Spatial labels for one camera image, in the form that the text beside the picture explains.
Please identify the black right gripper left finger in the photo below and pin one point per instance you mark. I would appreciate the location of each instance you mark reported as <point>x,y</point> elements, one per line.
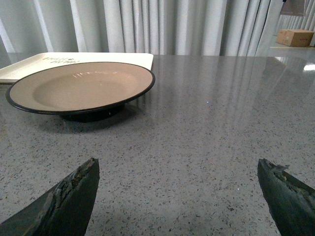
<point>64,210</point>

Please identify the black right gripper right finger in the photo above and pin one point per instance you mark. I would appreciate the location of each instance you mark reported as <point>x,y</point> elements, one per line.
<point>291,202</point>

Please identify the beige plate with black rim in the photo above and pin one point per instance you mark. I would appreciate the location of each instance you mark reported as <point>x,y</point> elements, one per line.
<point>81,92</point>

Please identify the white rectangular tray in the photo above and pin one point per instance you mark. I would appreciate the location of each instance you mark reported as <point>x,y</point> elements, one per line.
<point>22,65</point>

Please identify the brown cardboard box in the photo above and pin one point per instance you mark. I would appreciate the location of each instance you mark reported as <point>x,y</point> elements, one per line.
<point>295,37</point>

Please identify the grey curtain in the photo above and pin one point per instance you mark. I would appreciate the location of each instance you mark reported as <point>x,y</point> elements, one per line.
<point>160,27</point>

